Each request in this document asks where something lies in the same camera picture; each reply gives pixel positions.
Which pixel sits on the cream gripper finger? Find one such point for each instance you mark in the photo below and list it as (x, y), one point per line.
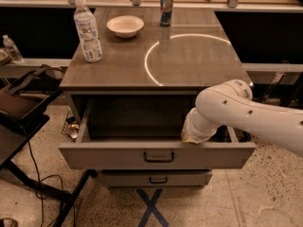
(193, 138)

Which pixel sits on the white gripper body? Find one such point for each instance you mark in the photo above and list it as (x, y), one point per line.
(191, 130)

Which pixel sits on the grey top drawer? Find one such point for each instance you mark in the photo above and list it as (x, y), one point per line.
(144, 133)

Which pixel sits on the grey drawer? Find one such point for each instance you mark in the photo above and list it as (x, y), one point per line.
(144, 133)
(155, 178)

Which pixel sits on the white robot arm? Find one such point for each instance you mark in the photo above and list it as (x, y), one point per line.
(230, 104)

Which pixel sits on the grey drawer cabinet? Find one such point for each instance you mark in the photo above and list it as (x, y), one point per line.
(179, 60)

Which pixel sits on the grey bottom drawer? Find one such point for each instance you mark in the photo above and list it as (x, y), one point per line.
(155, 178)

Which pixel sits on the blue tape cross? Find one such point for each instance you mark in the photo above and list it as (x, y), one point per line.
(151, 208)

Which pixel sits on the white bowl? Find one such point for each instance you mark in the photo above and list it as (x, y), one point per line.
(125, 26)

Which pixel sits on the blue energy drink can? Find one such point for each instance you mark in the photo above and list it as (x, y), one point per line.
(166, 12)

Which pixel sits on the clear plastic water bottle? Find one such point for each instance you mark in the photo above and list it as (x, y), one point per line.
(87, 28)

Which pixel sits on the black chair with bag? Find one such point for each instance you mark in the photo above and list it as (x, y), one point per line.
(21, 117)

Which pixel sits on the small water bottle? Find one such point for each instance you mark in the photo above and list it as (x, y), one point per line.
(12, 49)

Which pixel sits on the wire basket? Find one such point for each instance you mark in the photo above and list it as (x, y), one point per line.
(70, 126)

